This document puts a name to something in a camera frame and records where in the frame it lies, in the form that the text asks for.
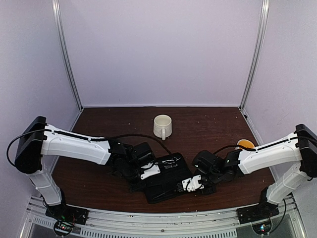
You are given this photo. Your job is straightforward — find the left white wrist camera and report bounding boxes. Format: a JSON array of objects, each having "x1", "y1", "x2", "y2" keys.
[{"x1": 140, "y1": 163, "x2": 160, "y2": 180}]

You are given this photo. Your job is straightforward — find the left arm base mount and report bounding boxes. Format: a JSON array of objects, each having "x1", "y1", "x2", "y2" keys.
[{"x1": 43, "y1": 201, "x2": 89, "y2": 225}]

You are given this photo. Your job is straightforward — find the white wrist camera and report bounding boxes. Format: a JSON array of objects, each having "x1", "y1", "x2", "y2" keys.
[
  {"x1": 181, "y1": 175, "x2": 204, "y2": 192},
  {"x1": 140, "y1": 163, "x2": 160, "y2": 180}
]

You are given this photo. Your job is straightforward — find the black hair clip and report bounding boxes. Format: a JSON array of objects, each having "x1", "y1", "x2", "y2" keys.
[{"x1": 152, "y1": 189, "x2": 175, "y2": 199}]

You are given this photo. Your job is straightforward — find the black zippered tool case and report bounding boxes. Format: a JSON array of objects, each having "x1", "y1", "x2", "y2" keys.
[{"x1": 129, "y1": 153, "x2": 192, "y2": 204}]

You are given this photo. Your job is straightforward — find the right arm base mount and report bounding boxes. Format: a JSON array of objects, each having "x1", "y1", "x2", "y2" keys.
[{"x1": 237, "y1": 199, "x2": 279, "y2": 224}]

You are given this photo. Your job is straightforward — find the silver thinning scissors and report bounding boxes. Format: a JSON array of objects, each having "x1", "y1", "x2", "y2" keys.
[{"x1": 162, "y1": 157, "x2": 180, "y2": 169}]

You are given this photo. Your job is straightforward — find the white mug yellow inside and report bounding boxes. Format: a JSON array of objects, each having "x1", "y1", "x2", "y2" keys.
[{"x1": 237, "y1": 139, "x2": 255, "y2": 149}]

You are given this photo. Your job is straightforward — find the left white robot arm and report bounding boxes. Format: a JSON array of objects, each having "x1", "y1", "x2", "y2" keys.
[{"x1": 6, "y1": 116, "x2": 161, "y2": 220}]

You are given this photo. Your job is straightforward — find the front aluminium rail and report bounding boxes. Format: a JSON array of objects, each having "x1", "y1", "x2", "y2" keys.
[{"x1": 17, "y1": 195, "x2": 307, "y2": 238}]

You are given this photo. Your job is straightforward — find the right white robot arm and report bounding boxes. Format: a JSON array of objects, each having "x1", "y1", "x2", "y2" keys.
[{"x1": 180, "y1": 124, "x2": 317, "y2": 219}]

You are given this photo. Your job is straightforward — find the white ribbed mug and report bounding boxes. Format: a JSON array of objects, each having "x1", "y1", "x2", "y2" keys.
[{"x1": 153, "y1": 115, "x2": 172, "y2": 141}]

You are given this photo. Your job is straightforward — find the right aluminium frame post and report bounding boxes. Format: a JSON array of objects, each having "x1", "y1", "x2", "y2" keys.
[{"x1": 239, "y1": 0, "x2": 270, "y2": 111}]

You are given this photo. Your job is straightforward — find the left aluminium frame post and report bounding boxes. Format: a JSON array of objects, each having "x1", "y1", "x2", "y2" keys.
[{"x1": 52, "y1": 0, "x2": 84, "y2": 111}]

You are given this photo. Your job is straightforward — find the aluminium frame post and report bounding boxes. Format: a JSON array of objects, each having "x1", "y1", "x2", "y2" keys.
[
  {"x1": 239, "y1": 0, "x2": 270, "y2": 111},
  {"x1": 52, "y1": 0, "x2": 84, "y2": 111}
]

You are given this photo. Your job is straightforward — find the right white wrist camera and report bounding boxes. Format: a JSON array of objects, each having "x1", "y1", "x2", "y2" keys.
[{"x1": 181, "y1": 175, "x2": 204, "y2": 192}]

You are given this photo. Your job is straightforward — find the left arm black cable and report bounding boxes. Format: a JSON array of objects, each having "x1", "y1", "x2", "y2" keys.
[{"x1": 108, "y1": 133, "x2": 173, "y2": 156}]

